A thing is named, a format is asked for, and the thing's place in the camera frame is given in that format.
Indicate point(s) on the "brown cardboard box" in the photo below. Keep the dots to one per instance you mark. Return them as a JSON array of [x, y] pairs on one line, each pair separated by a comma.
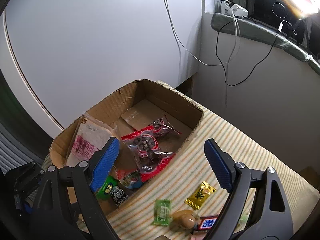
[[160, 105]]

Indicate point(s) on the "sliced bread packet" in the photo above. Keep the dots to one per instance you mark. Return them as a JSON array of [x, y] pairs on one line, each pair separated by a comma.
[[87, 140]]

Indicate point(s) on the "striped bed sheet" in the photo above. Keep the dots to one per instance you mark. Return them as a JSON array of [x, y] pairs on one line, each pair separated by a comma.
[[250, 140]]

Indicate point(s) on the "brown round wrapped snack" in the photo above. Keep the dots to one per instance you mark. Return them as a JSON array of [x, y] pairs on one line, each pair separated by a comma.
[[186, 221]]

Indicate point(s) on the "green wrapped candy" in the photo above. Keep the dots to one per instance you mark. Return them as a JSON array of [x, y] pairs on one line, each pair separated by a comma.
[[162, 212]]

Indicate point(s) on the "grey window sill cushion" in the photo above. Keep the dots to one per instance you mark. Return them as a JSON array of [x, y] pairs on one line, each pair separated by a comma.
[[275, 38]]

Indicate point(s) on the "yellow wrapped candy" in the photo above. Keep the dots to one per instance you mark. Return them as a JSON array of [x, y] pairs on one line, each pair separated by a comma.
[[200, 195]]

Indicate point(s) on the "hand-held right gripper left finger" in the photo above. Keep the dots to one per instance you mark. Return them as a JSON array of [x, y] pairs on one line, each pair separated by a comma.
[[105, 162]]

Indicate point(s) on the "brown chocolate bar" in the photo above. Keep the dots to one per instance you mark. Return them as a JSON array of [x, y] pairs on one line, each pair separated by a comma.
[[207, 222]]

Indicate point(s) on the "white wardrobe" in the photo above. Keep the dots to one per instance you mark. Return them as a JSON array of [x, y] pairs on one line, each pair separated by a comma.
[[100, 35]]

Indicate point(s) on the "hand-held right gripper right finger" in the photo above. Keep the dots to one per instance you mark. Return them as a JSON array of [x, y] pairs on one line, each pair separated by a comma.
[[218, 166]]

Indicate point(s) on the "black tripod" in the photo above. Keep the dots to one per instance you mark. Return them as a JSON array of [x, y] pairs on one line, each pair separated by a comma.
[[303, 33]]

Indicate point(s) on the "red clear snack packet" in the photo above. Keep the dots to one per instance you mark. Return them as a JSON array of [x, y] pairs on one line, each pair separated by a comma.
[[146, 152], [162, 128]]

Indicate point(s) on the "white power strip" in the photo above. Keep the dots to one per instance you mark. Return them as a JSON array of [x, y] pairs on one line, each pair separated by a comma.
[[235, 8]]

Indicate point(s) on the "green black snack packet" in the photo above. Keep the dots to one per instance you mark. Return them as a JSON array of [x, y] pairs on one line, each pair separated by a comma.
[[113, 192]]

